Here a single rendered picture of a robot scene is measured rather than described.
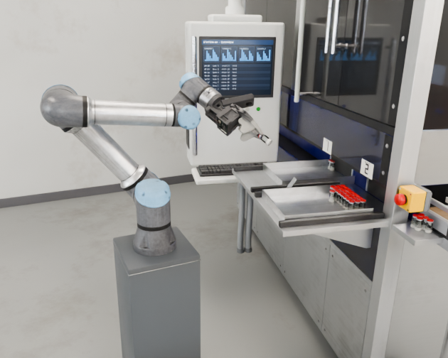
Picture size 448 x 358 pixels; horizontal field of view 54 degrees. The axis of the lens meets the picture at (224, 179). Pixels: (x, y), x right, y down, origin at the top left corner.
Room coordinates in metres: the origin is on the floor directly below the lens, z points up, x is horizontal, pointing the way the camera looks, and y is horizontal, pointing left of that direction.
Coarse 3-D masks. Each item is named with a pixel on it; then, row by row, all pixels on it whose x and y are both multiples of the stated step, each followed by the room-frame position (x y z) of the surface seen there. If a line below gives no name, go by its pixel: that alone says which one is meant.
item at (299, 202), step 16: (272, 192) 1.64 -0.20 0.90; (288, 192) 1.66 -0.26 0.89; (304, 192) 1.67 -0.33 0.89; (320, 192) 1.69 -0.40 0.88; (272, 208) 1.51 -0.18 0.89; (288, 208) 1.53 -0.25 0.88; (304, 208) 1.53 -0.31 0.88; (320, 208) 1.53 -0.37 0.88; (336, 208) 1.53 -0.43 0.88; (368, 208) 1.46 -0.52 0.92
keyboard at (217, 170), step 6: (264, 162) 2.29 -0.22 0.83; (198, 168) 2.19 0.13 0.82; (204, 168) 2.16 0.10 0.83; (210, 168) 2.16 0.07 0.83; (216, 168) 2.16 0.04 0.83; (222, 168) 2.17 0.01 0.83; (228, 168) 2.17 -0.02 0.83; (204, 174) 2.10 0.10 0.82; (210, 174) 2.10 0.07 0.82; (216, 174) 2.11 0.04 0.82; (222, 174) 2.11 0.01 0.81; (228, 174) 2.12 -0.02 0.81
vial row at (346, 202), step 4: (332, 188) 1.64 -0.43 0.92; (336, 188) 1.63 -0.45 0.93; (336, 192) 1.60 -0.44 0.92; (340, 192) 1.58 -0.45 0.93; (336, 196) 1.60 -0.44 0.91; (340, 196) 1.57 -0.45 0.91; (344, 196) 1.54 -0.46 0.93; (336, 200) 1.60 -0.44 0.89; (340, 200) 1.56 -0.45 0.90; (344, 200) 1.53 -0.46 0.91; (348, 200) 1.51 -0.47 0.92; (352, 200) 1.50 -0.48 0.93; (340, 204) 1.56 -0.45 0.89; (344, 204) 1.53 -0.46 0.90; (348, 204) 1.50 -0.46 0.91; (352, 204) 1.49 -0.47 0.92; (344, 208) 1.53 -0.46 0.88; (348, 208) 1.49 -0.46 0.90; (352, 208) 1.49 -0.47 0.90
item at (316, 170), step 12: (264, 168) 1.97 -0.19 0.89; (276, 168) 2.01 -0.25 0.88; (288, 168) 2.01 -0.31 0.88; (300, 168) 2.02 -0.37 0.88; (312, 168) 2.02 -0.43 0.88; (324, 168) 2.02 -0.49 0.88; (276, 180) 1.81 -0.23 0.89; (288, 180) 1.75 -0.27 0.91; (300, 180) 1.76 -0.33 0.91; (312, 180) 1.77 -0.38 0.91; (324, 180) 1.79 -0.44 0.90; (336, 180) 1.80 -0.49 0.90; (348, 180) 1.81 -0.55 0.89
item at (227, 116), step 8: (216, 96) 1.50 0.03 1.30; (208, 104) 1.49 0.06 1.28; (216, 104) 1.50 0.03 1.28; (232, 104) 1.48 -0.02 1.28; (208, 112) 1.49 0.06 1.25; (216, 112) 1.47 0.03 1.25; (224, 112) 1.45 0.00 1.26; (232, 112) 1.45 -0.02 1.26; (216, 120) 1.45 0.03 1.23; (224, 120) 1.43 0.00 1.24; (232, 120) 1.43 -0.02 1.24; (224, 128) 1.44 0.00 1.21; (232, 128) 1.46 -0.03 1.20
